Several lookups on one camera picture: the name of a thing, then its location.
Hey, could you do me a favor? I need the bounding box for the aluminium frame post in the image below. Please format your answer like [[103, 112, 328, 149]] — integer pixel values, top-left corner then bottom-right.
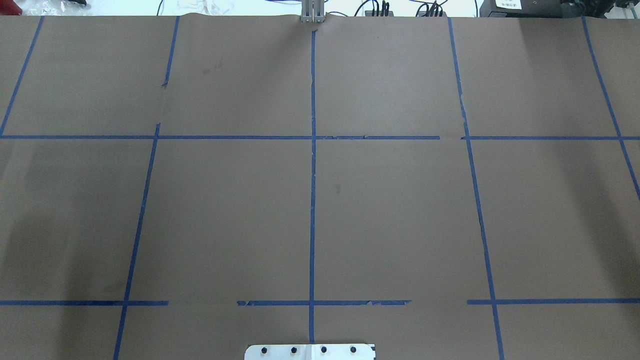
[[300, 0, 326, 24]]

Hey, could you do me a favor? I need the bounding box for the red cylinder bottle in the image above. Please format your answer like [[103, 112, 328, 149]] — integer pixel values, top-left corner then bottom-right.
[[0, 0, 23, 16]]

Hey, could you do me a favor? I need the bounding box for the white crumpled tissue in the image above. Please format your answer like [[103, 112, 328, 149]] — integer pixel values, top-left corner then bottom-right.
[[176, 0, 234, 16]]

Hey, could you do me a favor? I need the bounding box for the black box device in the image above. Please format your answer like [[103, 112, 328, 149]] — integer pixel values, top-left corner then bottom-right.
[[478, 0, 563, 19]]

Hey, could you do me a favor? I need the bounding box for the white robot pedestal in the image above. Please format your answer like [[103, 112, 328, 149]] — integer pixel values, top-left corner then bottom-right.
[[244, 343, 377, 360]]

